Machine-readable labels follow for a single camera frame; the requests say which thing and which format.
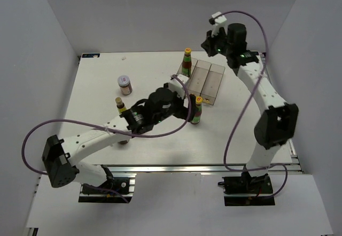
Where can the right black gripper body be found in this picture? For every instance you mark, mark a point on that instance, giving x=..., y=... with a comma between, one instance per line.
x=222, y=46

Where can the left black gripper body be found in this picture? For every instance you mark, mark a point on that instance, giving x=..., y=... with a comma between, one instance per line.
x=177, y=108

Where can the chili sauce bottle yellow cap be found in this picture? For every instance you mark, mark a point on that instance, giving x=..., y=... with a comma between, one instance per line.
x=198, y=110

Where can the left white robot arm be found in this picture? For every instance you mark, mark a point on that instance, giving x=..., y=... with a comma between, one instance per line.
x=63, y=158

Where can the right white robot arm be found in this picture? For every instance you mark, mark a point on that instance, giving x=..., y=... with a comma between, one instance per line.
x=278, y=118

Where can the clear three-slot organizer tray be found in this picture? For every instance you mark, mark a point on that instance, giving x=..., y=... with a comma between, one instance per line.
x=205, y=80

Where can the blue label sticker left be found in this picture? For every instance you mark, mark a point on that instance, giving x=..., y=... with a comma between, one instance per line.
x=90, y=55

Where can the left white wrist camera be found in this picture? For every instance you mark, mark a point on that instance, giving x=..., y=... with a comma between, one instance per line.
x=177, y=83

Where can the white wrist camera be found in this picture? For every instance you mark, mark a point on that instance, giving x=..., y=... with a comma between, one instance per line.
x=177, y=83
x=218, y=21

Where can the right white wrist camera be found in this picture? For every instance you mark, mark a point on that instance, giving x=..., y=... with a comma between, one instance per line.
x=218, y=21

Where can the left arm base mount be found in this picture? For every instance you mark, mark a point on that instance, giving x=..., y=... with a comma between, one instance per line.
x=113, y=190

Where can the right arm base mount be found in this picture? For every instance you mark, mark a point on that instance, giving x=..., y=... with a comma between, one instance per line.
x=244, y=190

